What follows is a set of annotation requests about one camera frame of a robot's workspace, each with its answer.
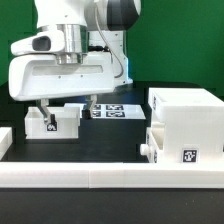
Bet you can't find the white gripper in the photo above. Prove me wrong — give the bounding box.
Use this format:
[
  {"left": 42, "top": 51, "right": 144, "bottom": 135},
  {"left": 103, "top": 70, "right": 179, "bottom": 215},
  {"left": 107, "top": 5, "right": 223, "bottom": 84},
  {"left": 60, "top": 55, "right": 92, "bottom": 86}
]
[{"left": 8, "top": 30, "right": 115, "bottom": 125}]

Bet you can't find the white drawer tray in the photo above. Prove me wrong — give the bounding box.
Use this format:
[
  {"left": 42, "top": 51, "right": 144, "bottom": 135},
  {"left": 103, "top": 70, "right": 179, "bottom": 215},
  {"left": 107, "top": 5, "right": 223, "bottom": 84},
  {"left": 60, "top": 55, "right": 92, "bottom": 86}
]
[
  {"left": 140, "top": 122, "right": 165, "bottom": 163},
  {"left": 25, "top": 107, "right": 80, "bottom": 140}
]

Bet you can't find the white front drawer tray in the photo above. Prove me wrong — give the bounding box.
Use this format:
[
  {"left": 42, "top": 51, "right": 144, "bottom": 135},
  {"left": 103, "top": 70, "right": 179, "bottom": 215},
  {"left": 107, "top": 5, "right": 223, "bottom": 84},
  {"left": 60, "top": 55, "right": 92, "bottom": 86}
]
[{"left": 140, "top": 122, "right": 165, "bottom": 163}]

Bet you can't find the white drawer cabinet box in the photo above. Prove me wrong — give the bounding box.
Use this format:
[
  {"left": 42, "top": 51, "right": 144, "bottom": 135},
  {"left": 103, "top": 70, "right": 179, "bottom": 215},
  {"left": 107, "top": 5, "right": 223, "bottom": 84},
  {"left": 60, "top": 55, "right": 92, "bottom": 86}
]
[{"left": 148, "top": 88, "right": 224, "bottom": 164}]

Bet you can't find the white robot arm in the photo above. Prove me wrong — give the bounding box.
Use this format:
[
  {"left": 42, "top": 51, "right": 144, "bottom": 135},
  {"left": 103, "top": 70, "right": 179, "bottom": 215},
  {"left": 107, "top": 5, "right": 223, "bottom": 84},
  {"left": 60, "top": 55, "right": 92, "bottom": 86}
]
[{"left": 8, "top": 0, "right": 141, "bottom": 124}]

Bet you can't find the white base tag plate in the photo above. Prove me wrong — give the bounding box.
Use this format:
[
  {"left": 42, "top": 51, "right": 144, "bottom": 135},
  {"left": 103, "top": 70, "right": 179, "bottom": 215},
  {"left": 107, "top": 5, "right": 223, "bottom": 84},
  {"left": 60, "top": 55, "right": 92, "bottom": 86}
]
[{"left": 65, "top": 103, "right": 145, "bottom": 120}]

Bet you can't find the white left fence wall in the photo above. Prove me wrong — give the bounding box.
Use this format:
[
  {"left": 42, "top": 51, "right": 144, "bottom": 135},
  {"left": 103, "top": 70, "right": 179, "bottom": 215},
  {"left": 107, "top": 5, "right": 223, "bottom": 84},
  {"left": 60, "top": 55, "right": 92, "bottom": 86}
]
[{"left": 0, "top": 127, "right": 13, "bottom": 160}]

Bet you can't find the white fence wall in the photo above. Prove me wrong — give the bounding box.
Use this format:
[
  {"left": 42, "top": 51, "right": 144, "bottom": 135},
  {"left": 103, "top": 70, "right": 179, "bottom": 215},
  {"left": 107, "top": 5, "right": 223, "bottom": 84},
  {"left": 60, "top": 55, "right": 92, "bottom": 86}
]
[
  {"left": 0, "top": 127, "right": 13, "bottom": 160},
  {"left": 0, "top": 162, "right": 224, "bottom": 189}
]

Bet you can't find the white front fence wall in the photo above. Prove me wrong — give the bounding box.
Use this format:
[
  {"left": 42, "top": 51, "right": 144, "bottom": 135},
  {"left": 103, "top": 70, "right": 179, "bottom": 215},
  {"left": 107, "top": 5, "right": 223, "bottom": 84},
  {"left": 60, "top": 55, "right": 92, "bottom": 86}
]
[{"left": 0, "top": 162, "right": 224, "bottom": 189}]

